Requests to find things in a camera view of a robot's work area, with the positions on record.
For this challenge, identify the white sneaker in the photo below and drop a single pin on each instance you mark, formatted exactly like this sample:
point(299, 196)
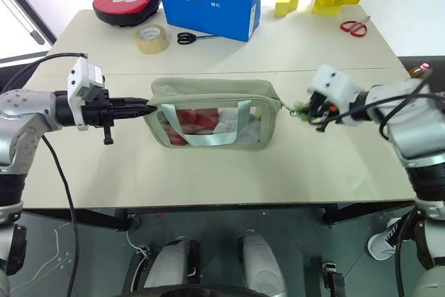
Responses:
point(380, 245)

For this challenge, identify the silver robot leg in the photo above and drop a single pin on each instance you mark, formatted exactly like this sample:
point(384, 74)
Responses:
point(259, 262)
point(170, 265)

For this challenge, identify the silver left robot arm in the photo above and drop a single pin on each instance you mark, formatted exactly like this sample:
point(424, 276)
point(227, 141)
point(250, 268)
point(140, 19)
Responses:
point(21, 109)

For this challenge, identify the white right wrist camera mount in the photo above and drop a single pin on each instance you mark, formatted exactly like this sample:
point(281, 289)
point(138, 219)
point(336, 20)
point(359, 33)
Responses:
point(335, 83)

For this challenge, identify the clear packing tape roll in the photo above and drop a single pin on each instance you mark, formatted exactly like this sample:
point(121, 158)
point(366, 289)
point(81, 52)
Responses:
point(153, 48)

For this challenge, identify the grey blind wand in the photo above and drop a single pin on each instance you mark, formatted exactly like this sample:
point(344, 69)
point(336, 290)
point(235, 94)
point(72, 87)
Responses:
point(36, 37)

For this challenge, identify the blue cardboard box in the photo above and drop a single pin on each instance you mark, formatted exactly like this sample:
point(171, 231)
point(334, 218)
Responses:
point(208, 8)

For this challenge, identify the green pouch with clear window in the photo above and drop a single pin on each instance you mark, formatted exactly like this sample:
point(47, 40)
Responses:
point(208, 88)

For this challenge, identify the silver robot right leg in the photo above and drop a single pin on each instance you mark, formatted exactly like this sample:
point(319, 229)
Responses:
point(259, 262)

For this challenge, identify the black stand foot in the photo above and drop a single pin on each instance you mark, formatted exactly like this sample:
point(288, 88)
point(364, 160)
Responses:
point(136, 269)
point(333, 278)

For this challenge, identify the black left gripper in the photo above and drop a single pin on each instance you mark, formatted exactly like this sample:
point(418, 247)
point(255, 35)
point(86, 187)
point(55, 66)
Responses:
point(97, 109)

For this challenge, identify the black table frame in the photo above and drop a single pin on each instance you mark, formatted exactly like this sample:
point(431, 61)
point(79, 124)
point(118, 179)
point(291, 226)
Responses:
point(104, 218)

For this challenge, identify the silver robot left leg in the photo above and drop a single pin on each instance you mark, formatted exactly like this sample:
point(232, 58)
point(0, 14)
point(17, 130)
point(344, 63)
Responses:
point(170, 265)

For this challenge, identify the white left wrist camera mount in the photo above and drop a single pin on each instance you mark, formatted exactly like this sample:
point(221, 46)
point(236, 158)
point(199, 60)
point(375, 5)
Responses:
point(78, 78)

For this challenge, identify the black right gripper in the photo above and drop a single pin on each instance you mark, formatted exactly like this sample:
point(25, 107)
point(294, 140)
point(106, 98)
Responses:
point(330, 111)

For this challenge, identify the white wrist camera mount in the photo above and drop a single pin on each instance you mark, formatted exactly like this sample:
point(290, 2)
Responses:
point(335, 83)
point(78, 78)

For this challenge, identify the yellow foam block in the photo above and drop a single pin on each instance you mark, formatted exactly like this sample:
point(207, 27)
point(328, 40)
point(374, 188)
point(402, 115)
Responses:
point(283, 6)

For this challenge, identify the brown bottle with pink cap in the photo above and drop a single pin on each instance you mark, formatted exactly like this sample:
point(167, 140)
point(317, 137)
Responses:
point(417, 71)

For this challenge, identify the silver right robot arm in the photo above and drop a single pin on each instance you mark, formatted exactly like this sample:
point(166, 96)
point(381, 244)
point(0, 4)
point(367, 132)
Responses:
point(413, 137)

